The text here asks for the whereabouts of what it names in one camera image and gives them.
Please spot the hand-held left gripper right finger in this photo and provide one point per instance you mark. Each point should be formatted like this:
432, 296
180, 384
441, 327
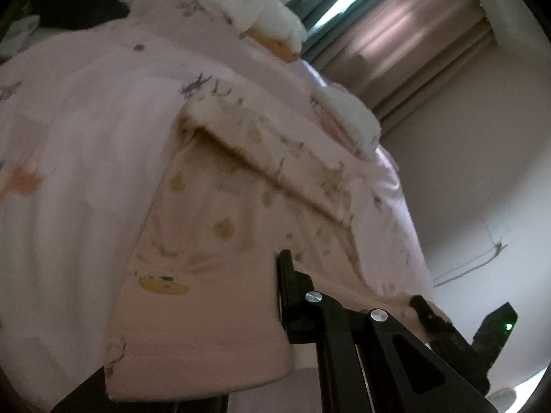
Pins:
297, 305

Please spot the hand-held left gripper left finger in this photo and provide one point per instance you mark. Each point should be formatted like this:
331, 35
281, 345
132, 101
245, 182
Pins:
202, 404

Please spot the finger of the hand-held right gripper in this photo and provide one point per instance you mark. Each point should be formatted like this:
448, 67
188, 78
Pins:
430, 318

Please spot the cream printed baby top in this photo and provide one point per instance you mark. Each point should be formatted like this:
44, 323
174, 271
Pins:
206, 266

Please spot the pink pillow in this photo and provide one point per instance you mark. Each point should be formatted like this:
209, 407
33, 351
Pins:
331, 122

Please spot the small white fluffy towel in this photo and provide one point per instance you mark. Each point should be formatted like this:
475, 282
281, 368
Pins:
353, 116

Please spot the orange pillow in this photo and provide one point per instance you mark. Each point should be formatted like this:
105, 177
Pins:
275, 45

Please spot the pink printed duvet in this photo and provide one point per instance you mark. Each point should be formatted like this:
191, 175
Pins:
86, 137

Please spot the pink curtain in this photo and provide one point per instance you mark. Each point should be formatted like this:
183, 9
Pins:
409, 43

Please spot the teal curtain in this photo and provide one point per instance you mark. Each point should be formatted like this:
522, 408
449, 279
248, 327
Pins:
323, 4

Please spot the large white fluffy towel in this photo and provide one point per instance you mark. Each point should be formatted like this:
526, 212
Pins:
249, 4

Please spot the plaid blanket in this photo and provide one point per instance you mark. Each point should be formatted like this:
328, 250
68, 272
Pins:
19, 34

